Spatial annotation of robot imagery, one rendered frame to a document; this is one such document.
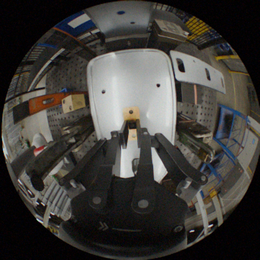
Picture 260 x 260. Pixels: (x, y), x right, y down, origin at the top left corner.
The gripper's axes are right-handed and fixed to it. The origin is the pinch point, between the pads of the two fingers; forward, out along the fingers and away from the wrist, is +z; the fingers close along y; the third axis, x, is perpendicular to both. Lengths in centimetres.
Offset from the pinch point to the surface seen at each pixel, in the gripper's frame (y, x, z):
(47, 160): -15.2, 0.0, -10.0
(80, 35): -12.3, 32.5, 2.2
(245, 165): 760, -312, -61
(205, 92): 56, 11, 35
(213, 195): 520, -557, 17
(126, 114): -1.1, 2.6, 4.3
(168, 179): 16.7, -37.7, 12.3
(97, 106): -8.1, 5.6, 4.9
